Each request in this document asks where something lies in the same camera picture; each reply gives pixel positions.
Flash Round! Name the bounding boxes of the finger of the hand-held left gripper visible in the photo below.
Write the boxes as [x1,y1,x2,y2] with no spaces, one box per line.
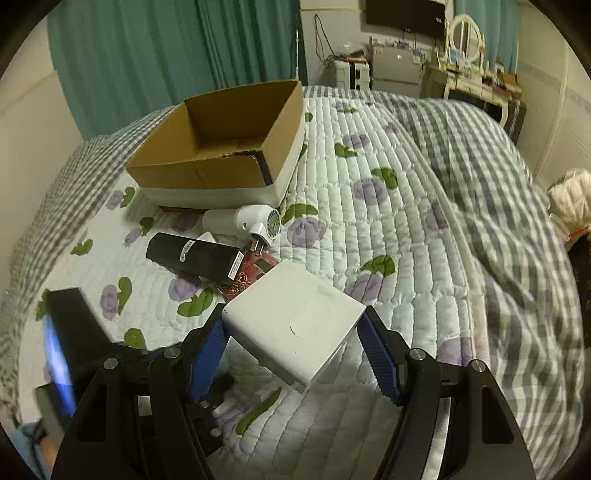
[187,375,234,461]

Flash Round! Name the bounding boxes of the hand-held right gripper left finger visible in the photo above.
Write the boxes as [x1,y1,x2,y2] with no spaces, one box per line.
[51,302,227,480]

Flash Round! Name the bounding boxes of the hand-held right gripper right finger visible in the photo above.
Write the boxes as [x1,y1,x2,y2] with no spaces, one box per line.
[355,307,536,480]

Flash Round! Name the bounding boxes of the white square box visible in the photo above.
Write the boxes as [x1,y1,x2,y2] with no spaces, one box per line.
[222,259,368,394]

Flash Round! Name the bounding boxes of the cardboard box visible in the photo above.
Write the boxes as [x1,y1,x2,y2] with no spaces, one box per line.
[126,79,306,214]

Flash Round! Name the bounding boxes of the red patterned box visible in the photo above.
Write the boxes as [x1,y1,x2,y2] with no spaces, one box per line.
[216,251,279,302]

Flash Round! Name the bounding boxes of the black cylindrical bottle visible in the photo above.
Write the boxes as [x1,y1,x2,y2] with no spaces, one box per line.
[146,232,245,285]

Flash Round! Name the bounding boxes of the floral quilted bedspread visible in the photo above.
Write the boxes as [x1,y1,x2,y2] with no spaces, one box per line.
[21,85,483,480]

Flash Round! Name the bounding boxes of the white hair dryer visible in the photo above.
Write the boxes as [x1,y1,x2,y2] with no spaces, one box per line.
[202,203,283,254]

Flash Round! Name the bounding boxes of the grey plaid blanket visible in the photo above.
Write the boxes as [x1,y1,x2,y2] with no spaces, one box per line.
[0,85,585,480]

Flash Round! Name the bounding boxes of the white vanity table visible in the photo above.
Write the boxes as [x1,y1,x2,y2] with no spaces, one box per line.
[426,59,525,134]

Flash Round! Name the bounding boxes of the white small fridge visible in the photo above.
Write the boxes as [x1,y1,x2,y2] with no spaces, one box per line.
[369,44,428,97]

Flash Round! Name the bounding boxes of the teal curtain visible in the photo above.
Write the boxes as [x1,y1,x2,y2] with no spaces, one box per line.
[455,0,521,63]
[47,0,308,139]

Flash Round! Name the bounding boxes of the white oval vanity mirror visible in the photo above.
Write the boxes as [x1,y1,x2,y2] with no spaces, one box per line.
[445,14,488,71]

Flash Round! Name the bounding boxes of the black hanging cable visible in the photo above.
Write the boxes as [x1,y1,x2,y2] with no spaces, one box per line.
[313,14,339,66]

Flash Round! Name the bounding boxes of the black wall television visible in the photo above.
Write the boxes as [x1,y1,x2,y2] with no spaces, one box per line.
[365,0,447,38]

